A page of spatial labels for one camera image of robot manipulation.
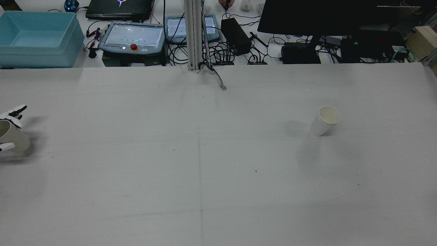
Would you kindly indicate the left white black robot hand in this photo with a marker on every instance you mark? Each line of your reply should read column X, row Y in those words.
column 15, row 111

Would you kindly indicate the beige paper cup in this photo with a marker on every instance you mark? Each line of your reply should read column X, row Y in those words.
column 13, row 136

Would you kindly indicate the white paper cups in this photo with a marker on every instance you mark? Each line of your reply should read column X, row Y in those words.
column 322, row 123

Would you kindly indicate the light blue plastic bin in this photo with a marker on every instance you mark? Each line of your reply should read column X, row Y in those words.
column 41, row 41

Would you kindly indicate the red black clip leads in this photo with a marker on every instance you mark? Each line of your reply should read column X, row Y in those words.
column 95, row 34

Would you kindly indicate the black computer mouse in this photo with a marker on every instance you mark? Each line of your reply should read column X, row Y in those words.
column 71, row 5

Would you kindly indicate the black box under pendant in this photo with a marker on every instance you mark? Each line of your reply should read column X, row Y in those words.
column 136, row 60

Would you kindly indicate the grey teach pendant red button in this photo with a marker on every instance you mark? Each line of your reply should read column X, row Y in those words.
column 133, row 37
column 175, row 29

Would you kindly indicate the black laptop with logo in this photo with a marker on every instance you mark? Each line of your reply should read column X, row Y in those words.
column 119, row 10

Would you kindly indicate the black power brick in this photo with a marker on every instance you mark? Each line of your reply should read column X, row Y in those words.
column 235, row 36

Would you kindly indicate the bare person hand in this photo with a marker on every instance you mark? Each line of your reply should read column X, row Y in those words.
column 227, row 2

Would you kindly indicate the white computer mouse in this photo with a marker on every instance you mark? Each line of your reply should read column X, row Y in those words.
column 246, row 5

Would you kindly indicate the black monitor stand base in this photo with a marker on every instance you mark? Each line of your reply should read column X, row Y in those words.
column 300, row 53

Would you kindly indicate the black computer monitor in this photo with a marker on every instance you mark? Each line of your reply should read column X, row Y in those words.
column 324, row 17

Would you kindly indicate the black electronics box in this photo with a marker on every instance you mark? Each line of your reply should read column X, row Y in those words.
column 372, row 44

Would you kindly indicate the light wooden box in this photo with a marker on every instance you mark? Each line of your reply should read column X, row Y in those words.
column 421, row 42

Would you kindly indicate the aluminium extrusion post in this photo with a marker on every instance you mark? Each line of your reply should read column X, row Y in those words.
column 193, row 34

